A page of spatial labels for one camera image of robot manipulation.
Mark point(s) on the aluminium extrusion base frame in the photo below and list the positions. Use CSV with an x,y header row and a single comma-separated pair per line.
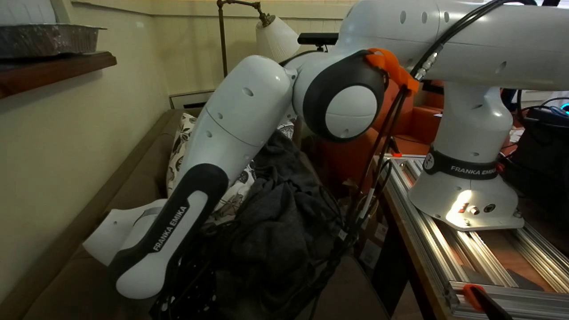
x,y
504,268

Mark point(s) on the aluminium foil tray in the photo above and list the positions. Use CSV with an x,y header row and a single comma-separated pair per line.
x,y
46,40

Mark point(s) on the black equipment case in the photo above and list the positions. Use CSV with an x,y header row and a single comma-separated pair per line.
x,y
544,149

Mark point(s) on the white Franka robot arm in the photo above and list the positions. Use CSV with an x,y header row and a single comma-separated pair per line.
x,y
250,113

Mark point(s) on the dark wooden shelf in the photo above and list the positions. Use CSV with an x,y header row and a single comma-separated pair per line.
x,y
55,69

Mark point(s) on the brown tufted sofa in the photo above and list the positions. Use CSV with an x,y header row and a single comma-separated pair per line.
x,y
72,238

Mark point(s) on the floor lamp with white shade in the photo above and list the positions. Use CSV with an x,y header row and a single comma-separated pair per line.
x,y
277,39

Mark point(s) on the orange armchair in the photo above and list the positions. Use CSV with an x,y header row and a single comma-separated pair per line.
x,y
416,122

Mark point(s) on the black stereo camera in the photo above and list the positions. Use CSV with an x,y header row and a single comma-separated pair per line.
x,y
318,40

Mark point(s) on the large floral print pillow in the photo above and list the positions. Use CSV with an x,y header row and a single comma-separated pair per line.
x,y
181,149

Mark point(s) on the dark picture frame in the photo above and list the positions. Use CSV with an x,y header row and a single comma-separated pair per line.
x,y
190,101

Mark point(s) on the dark grey blanket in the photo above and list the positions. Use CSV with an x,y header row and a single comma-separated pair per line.
x,y
279,225

